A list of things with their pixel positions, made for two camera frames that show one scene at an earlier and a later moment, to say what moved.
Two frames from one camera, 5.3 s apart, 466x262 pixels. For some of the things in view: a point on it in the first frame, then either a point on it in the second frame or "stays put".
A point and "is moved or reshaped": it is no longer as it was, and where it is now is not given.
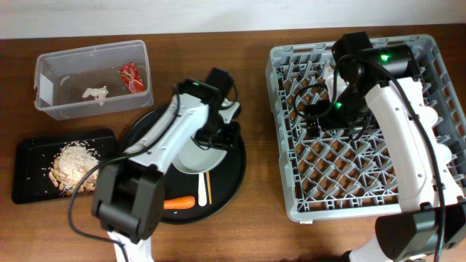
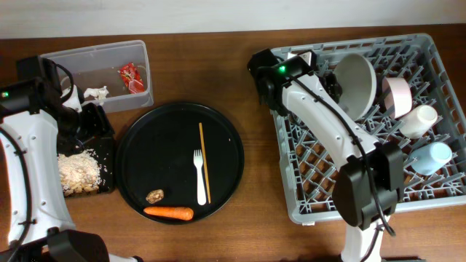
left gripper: (224, 141) -> (100, 126)
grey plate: (197, 157) is moved or reshaped
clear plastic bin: (94, 81) stays put
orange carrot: (179, 203) -> (179, 212)
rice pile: (73, 161) stays put
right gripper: (327, 121) -> (331, 86)
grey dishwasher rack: (335, 175) stays put
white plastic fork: (202, 200) stays put
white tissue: (100, 92) stays put
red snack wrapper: (132, 78) stays put
